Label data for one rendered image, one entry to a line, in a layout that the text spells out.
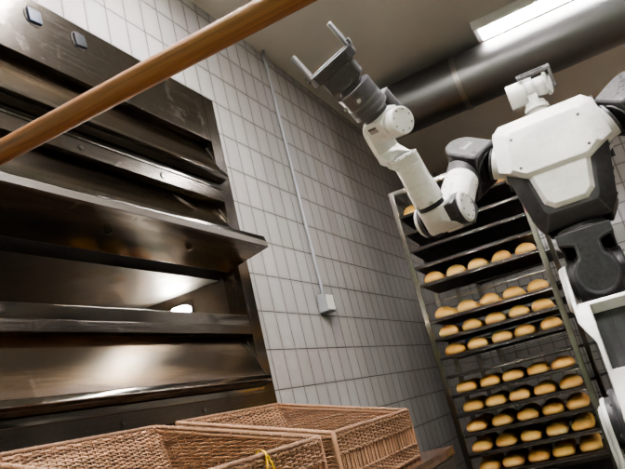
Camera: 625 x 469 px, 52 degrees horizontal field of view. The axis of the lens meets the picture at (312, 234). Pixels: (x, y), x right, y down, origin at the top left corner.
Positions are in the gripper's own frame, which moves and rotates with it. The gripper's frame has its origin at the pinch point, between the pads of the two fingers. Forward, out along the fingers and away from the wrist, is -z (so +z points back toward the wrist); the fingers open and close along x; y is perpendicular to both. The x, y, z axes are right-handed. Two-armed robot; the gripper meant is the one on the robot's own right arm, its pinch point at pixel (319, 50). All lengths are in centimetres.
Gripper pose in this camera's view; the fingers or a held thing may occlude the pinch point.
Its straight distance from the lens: 145.7
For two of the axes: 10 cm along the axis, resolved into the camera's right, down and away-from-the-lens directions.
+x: 7.3, -5.8, -3.6
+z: 6.8, 6.8, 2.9
